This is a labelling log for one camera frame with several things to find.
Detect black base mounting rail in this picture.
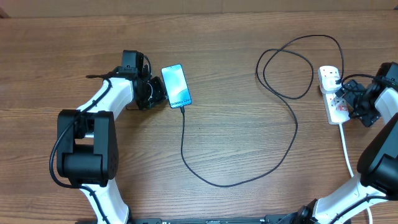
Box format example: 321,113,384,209
127,212,297,224

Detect brown cardboard backdrop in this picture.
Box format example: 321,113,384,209
1,0,397,18

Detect white charger plug adapter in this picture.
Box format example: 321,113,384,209
320,76,341,94

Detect white power strip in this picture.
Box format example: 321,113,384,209
317,65,349,124

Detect Samsung Galaxy smartphone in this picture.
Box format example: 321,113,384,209
161,64,192,109

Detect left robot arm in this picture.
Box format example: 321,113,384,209
49,50,167,223

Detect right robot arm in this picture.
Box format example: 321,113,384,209
280,62,397,223

